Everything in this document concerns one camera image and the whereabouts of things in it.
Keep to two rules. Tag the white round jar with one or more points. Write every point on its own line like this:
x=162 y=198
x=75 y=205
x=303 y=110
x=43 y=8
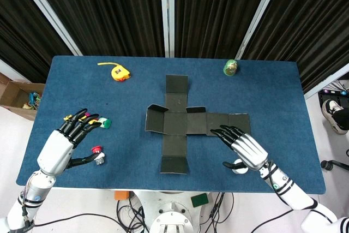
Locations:
x=240 y=171

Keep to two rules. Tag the brown cardboard storage box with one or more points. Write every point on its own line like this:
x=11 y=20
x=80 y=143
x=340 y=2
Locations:
x=11 y=94

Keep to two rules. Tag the blue table mat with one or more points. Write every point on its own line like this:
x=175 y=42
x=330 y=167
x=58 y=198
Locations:
x=245 y=94

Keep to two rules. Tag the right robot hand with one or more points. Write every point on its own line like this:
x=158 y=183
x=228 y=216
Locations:
x=251 y=151

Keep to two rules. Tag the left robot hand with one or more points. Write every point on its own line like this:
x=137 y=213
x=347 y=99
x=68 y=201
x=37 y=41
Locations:
x=54 y=151

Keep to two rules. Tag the white robot torso base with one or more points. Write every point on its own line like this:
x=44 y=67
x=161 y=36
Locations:
x=171 y=216

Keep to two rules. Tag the black cardboard box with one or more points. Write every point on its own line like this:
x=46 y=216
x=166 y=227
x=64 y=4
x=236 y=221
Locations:
x=174 y=124

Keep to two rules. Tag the black pleated curtain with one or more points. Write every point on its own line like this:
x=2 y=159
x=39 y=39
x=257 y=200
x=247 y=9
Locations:
x=21 y=25
x=313 y=25
x=109 y=12
x=218 y=12

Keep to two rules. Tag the black trouser leg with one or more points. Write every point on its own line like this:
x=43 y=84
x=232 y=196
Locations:
x=343 y=119

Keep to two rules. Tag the orange block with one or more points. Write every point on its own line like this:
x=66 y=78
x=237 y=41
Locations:
x=121 y=195

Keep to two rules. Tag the white frame post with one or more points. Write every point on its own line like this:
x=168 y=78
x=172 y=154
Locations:
x=259 y=12
x=46 y=9
x=167 y=12
x=327 y=84
x=11 y=70

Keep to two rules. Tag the green nesting doll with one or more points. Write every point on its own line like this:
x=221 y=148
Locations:
x=230 y=68

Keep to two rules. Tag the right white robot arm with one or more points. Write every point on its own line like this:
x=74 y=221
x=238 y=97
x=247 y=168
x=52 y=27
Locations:
x=297 y=203

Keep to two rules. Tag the feather shuttlecock green base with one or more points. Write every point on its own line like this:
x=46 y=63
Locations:
x=105 y=123

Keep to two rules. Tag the black chair base caster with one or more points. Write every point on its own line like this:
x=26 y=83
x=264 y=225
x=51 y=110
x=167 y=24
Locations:
x=335 y=164

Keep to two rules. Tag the yellow tape measure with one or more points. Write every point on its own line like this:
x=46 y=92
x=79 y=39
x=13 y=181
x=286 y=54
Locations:
x=118 y=73

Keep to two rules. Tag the colourful toys pile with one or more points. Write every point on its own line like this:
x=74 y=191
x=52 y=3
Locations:
x=32 y=100

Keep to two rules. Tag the white and black sneaker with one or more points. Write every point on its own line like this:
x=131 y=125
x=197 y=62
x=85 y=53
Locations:
x=330 y=108

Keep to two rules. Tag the green block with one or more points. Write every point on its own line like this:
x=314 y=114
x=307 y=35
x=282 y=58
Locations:
x=199 y=200

